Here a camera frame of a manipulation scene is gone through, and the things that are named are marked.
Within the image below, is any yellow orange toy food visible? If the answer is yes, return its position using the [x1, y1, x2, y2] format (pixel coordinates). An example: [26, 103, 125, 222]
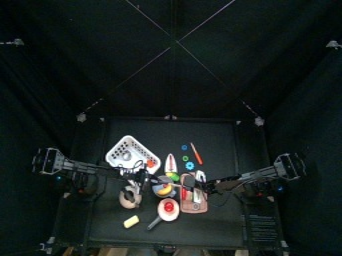
[156, 184, 174, 197]

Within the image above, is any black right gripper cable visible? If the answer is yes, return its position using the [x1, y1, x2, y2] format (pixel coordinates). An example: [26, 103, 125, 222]
[208, 186, 251, 208]

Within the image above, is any white red toy rocket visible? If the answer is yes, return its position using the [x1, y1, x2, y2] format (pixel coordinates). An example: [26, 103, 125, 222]
[164, 153, 178, 174]

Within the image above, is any white toy cup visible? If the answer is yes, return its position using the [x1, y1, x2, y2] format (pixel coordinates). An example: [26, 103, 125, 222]
[193, 169, 207, 183]

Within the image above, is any white printed label sheet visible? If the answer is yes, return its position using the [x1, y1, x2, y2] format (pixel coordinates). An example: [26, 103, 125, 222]
[247, 213, 279, 244]

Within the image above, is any green yellow toy fruit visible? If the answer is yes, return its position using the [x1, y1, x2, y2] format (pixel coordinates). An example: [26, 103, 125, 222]
[164, 171, 181, 183]

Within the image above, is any grey toy bowl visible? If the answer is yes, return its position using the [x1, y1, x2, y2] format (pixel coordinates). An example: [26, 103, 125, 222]
[150, 181, 177, 199]

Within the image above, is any orange toy screwdriver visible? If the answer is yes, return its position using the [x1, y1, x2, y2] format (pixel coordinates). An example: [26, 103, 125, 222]
[189, 142, 204, 166]

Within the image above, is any beige tape roll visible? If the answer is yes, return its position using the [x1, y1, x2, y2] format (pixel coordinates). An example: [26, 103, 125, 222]
[117, 185, 144, 210]

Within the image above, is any yellow toy butter block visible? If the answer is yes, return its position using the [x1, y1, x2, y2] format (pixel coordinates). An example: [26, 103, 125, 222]
[122, 214, 140, 229]

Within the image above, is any white perforated plastic basket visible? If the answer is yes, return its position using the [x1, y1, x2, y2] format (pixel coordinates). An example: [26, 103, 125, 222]
[104, 134, 161, 175]

